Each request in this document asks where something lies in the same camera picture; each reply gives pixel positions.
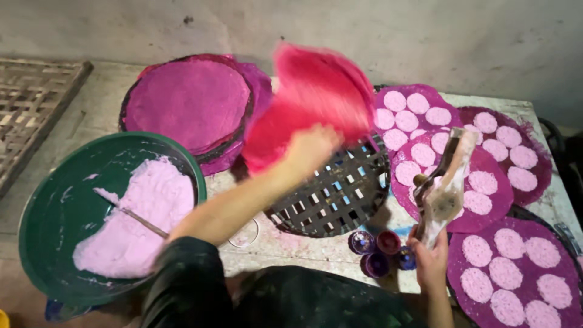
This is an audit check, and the person's right hand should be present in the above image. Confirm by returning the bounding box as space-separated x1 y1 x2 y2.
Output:
407 225 450 293

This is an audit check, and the person's left hand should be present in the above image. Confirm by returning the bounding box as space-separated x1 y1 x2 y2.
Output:
283 124 344 181

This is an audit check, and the bright pink round mat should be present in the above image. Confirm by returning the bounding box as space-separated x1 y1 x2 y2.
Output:
241 43 377 176

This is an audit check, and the black woven bamboo tray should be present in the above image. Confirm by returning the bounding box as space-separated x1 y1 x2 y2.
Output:
264 132 392 238

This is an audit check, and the group of pale pink discs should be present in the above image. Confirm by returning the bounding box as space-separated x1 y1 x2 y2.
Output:
374 90 452 152
460 228 574 328
464 111 539 192
395 132 499 220

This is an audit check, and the magenta round mat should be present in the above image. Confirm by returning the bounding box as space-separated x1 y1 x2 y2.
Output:
390 130 515 234
373 84 463 158
446 216 583 328
457 106 553 207

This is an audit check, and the small purple cup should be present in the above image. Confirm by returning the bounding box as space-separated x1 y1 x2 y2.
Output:
348 231 377 255
360 252 390 279

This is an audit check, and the small dark red cup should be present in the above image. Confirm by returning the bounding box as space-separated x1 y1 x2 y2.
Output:
376 230 402 255

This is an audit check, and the clear round glass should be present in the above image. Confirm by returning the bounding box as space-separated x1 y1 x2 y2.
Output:
227 218 260 248

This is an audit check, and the small blue cup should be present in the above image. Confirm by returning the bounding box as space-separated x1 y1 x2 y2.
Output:
394 246 417 271

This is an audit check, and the stack of magenta round mats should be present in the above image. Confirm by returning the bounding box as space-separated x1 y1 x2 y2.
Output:
119 53 274 177

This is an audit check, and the person's black clothing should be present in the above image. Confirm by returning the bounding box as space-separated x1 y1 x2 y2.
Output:
140 236 426 328

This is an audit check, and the pale pink dough mass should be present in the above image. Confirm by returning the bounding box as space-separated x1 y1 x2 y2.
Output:
72 156 196 279

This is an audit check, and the thin wooden stick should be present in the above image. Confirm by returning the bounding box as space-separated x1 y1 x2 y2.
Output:
93 188 170 240

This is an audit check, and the black round tray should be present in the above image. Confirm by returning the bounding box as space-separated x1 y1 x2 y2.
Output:
507 204 583 292

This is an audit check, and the green plastic basin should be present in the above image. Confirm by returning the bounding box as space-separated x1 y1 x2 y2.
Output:
18 132 208 307

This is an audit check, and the bamboo lattice rack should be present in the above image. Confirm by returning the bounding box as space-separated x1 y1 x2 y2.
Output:
0 58 94 197

